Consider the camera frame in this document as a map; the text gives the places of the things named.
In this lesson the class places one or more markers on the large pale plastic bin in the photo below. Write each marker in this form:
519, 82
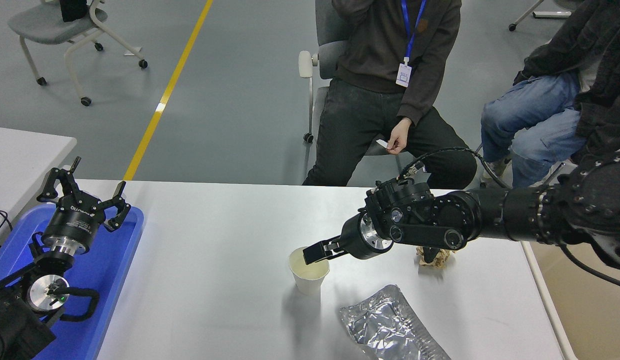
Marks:
590, 320

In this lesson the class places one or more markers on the grey chair with metal legs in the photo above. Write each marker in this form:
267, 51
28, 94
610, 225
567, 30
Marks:
555, 173

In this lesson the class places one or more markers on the white side table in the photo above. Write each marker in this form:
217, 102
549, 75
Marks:
25, 160

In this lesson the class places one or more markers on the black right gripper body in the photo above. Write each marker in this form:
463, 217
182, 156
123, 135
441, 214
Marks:
351, 237

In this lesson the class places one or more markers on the blue plastic tray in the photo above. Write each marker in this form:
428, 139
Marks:
107, 280

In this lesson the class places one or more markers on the wheeled chair with white legs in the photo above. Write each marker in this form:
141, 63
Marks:
527, 14

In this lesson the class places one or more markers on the silver foil tray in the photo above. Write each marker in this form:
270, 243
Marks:
390, 325

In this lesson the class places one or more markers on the person's left hand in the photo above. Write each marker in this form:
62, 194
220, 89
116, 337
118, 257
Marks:
400, 137

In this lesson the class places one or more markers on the grey wheeled chair with bag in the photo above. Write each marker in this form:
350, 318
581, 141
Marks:
45, 22

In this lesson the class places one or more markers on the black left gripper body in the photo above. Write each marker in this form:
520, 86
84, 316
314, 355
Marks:
75, 220

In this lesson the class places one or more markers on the grey chair with white armrest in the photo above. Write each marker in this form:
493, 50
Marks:
326, 55

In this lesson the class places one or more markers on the black bag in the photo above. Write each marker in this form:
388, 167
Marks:
72, 10

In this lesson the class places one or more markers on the yellow floor tape line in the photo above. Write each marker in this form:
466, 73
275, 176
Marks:
162, 100

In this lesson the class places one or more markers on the crumpled tan paper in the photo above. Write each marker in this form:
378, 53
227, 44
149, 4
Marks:
442, 262

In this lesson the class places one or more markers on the small white paper slip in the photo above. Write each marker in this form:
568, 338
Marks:
382, 144

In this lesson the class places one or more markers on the white paper cup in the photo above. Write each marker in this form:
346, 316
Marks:
310, 285

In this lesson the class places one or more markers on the person in blue jeans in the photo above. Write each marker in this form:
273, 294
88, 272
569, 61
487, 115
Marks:
530, 110

